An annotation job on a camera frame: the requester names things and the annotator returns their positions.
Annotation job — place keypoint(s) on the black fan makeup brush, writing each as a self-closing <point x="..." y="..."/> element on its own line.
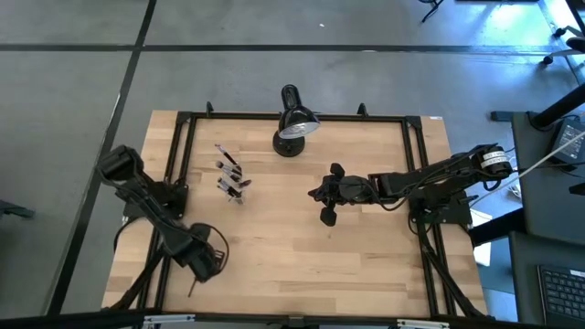
<point x="245" y="183"/>

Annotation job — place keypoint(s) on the black rig crossbeam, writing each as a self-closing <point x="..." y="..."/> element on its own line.
<point x="68" y="323"/>

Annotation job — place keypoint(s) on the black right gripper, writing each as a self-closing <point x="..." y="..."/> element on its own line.
<point x="354" y="188"/>

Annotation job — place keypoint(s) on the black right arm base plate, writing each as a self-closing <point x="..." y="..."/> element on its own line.
<point x="459" y="215"/>

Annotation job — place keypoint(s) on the grey floor object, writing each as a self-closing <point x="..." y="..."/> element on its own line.
<point x="13" y="210"/>

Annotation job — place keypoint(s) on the clear acrylic brush holder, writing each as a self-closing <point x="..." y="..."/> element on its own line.
<point x="241" y="199"/>

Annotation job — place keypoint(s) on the black power adapter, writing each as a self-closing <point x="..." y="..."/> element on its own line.
<point x="569" y="141"/>

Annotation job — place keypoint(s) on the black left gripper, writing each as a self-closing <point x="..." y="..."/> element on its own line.
<point x="198" y="253"/>

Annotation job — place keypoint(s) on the silver aluminium bracket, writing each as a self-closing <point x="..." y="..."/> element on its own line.
<point x="169" y="319"/>
<point x="422" y="324"/>

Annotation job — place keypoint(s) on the black desk lamp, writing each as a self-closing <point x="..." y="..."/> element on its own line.
<point x="297" y="121"/>

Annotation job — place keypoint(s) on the black aluminium table frame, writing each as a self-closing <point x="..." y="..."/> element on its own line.
<point x="343" y="117"/>

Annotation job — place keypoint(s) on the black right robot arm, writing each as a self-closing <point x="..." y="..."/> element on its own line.
<point x="434" y="176"/>

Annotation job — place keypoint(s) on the white paper sheet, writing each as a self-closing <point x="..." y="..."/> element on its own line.
<point x="482" y="256"/>

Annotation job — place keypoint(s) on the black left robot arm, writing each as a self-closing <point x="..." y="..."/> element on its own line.
<point x="151" y="215"/>

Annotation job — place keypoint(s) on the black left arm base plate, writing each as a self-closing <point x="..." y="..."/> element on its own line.
<point x="137" y="211"/>

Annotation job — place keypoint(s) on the black pole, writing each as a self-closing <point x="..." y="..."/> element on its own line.
<point x="560" y="107"/>

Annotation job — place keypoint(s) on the black office chair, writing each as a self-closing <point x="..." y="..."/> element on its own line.
<point x="578" y="44"/>

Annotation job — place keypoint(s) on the medium round makeup brush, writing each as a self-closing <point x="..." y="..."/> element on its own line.
<point x="233" y="173"/>

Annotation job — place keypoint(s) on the grey office desk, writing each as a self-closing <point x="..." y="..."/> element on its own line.
<point x="523" y="283"/>
<point x="539" y="205"/>

